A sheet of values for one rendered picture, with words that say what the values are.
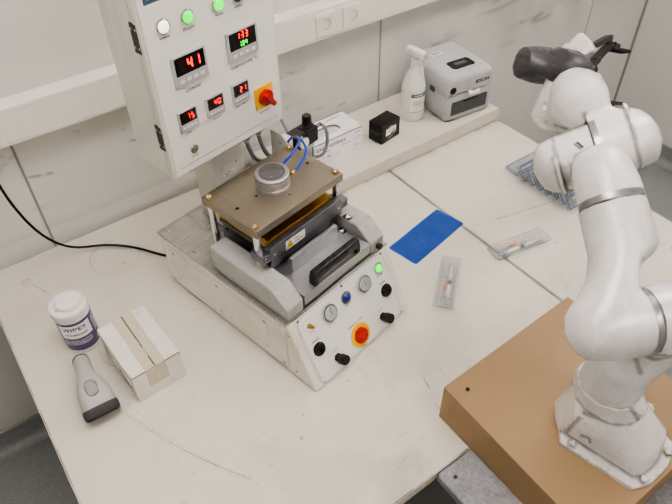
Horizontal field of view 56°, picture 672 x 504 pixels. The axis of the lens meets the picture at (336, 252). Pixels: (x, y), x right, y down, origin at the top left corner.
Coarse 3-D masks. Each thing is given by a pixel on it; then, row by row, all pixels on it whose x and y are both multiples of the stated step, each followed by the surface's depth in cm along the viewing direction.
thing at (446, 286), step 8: (448, 256) 172; (440, 264) 170; (448, 264) 170; (456, 264) 170; (440, 272) 168; (448, 272) 167; (456, 272) 167; (440, 280) 165; (448, 280) 165; (456, 280) 165; (440, 288) 163; (448, 288) 163; (456, 288) 163; (440, 296) 161; (448, 296) 161; (440, 304) 159; (448, 304) 159
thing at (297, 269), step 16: (320, 240) 143; (336, 240) 148; (304, 256) 141; (320, 256) 144; (352, 256) 144; (288, 272) 141; (304, 272) 141; (336, 272) 141; (304, 288) 137; (320, 288) 139; (304, 304) 138
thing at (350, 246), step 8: (352, 240) 142; (344, 248) 140; (352, 248) 142; (328, 256) 139; (336, 256) 139; (344, 256) 141; (320, 264) 137; (328, 264) 137; (336, 264) 140; (312, 272) 135; (320, 272) 136; (312, 280) 137
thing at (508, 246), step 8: (528, 232) 178; (536, 232) 178; (544, 232) 178; (504, 240) 176; (512, 240) 176; (520, 240) 176; (528, 240) 176; (536, 240) 176; (496, 248) 174; (504, 248) 174; (512, 248) 174; (520, 248) 174
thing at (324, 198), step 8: (320, 200) 145; (328, 200) 146; (304, 208) 143; (312, 208) 143; (296, 216) 141; (304, 216) 141; (224, 224) 145; (232, 224) 143; (280, 224) 139; (288, 224) 139; (296, 224) 140; (240, 232) 142; (272, 232) 137; (280, 232) 137; (248, 240) 141; (264, 240) 136; (272, 240) 136; (264, 248) 138
